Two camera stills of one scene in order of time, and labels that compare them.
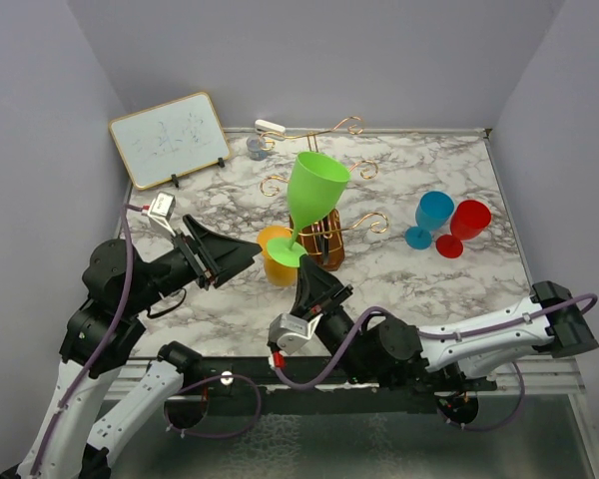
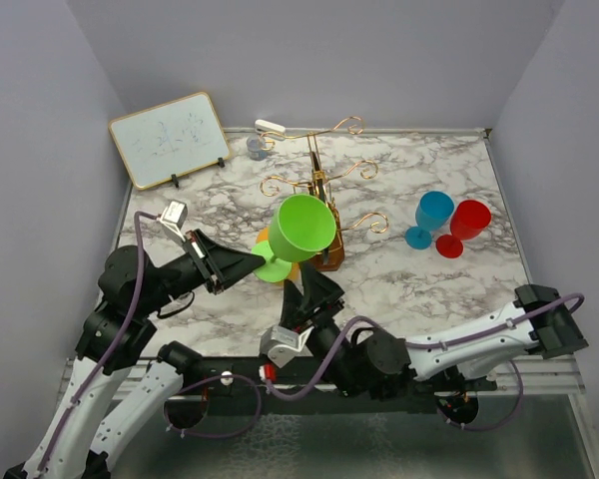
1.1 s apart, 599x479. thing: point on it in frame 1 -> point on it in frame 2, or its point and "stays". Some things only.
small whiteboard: (170, 140) stays
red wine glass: (468, 221) stays
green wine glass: (315, 183) -> (300, 226)
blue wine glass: (432, 213) stays
